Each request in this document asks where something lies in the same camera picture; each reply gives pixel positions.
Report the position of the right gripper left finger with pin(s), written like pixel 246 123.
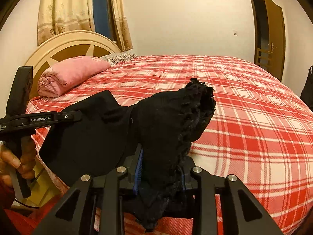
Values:
pixel 94 205

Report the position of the black pants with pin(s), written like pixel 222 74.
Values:
pixel 164 125

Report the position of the brown wooden door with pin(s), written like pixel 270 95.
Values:
pixel 269 37

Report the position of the cream wooden headboard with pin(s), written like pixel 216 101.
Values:
pixel 67 45

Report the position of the red plaid bed sheet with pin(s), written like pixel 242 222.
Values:
pixel 261 131

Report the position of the person's left hand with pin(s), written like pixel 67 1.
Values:
pixel 24 166

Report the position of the dark window pane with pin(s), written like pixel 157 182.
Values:
pixel 103 18

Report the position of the black bag by wall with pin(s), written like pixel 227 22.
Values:
pixel 307 92

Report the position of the beige patterned curtain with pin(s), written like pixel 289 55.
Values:
pixel 59 16

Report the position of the striped grey pillow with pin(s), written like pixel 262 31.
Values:
pixel 118 57

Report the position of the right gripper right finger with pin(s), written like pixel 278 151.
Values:
pixel 241 212

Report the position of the pink folded quilt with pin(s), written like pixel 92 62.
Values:
pixel 67 74

